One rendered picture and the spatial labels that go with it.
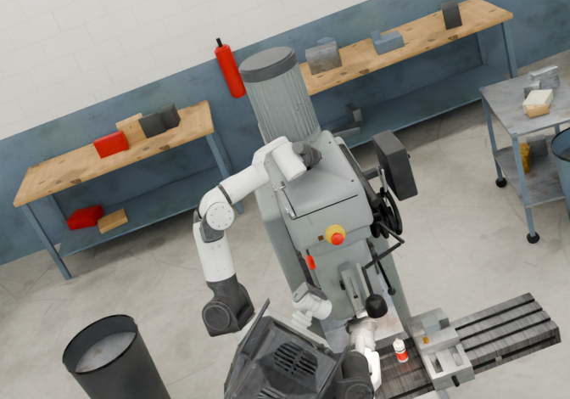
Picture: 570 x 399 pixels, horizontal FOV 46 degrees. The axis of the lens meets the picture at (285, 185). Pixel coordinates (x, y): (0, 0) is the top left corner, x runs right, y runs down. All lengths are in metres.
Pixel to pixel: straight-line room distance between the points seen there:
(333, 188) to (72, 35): 4.62
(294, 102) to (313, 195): 0.39
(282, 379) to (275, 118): 0.88
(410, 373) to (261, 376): 0.97
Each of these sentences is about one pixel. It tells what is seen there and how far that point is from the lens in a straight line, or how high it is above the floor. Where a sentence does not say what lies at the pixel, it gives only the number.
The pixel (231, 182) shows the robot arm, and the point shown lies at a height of 2.06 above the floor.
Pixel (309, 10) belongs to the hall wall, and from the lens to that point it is 6.41.
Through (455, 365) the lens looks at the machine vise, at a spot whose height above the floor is 1.02.
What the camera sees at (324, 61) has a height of 0.97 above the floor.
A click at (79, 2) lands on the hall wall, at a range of 6.32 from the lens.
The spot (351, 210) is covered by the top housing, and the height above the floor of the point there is 1.81.
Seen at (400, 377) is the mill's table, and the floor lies 0.94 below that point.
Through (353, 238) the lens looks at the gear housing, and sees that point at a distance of 2.21.
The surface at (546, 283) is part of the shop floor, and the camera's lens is 4.43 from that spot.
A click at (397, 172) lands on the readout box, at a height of 1.64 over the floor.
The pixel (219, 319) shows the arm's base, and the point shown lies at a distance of 1.94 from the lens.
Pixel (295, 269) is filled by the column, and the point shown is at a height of 1.28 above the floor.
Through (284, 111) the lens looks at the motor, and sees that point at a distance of 2.28.
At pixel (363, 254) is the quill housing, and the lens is 2.30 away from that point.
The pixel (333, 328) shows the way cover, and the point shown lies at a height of 0.98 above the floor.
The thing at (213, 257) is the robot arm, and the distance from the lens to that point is 1.92.
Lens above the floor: 2.87
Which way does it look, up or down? 27 degrees down
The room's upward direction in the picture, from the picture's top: 21 degrees counter-clockwise
